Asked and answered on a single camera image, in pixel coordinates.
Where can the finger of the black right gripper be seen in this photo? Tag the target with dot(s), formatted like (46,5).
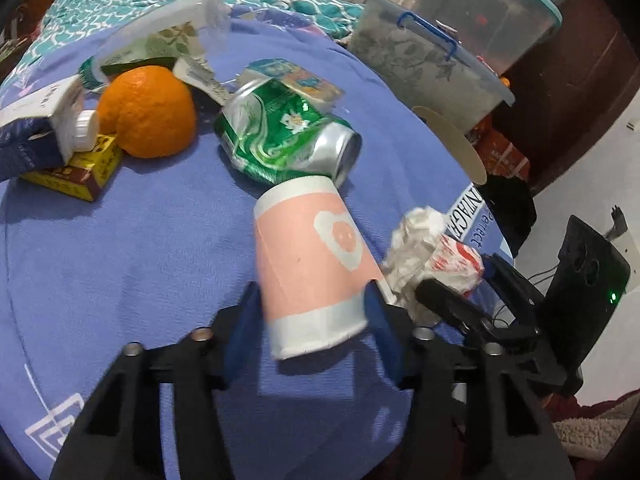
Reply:
(456,311)
(517,293)

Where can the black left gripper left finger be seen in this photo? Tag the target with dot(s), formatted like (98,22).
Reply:
(148,396)

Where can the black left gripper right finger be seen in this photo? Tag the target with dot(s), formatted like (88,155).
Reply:
(472,414)

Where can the white red wrapper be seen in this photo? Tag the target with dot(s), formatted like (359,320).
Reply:
(421,249)

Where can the pink white paper cup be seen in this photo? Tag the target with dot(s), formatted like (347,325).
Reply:
(312,265)

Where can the yellow red spice box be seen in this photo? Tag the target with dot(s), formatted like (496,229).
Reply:
(86,174)

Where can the dark blue milk carton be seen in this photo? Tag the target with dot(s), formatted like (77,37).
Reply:
(45,129)

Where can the black router device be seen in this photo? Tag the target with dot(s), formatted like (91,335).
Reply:
(583,295)

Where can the round cardboard disc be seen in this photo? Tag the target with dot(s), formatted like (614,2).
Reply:
(454,140)

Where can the blue patterned bed sheet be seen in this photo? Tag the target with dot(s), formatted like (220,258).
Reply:
(170,241)

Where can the small teal snack packet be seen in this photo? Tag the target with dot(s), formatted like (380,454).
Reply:
(318,91)

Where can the crushed green soda can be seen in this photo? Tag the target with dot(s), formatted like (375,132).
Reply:
(272,134)

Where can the orange fruit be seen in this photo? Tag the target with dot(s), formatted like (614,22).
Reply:
(149,112)

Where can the clear plastic bottle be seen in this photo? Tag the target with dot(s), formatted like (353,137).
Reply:
(175,29)

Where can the clear storage box blue handle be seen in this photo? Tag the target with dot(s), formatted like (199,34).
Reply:
(426,67)

